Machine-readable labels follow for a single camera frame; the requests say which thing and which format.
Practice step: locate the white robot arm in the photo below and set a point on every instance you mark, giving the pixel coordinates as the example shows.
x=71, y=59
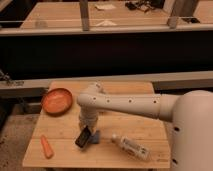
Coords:
x=191, y=115

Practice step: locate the orange bowl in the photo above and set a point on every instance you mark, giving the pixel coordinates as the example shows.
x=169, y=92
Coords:
x=57, y=101

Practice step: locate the grey metal post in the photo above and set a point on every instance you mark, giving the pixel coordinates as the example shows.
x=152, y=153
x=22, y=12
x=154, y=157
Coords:
x=84, y=12

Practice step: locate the clear plastic bottle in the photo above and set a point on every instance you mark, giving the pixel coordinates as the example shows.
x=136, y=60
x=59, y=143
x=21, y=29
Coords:
x=130, y=146

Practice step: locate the wooden cutting board table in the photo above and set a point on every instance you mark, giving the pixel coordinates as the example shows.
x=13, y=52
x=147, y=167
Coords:
x=61, y=133

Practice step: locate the orange carrot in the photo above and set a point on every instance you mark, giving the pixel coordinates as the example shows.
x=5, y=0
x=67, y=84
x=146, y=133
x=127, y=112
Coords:
x=47, y=149

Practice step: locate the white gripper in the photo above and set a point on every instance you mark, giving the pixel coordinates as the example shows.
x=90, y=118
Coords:
x=87, y=123

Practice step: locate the white paper sheet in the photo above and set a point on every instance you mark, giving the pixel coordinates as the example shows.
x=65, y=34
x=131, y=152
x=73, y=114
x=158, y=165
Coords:
x=104, y=7

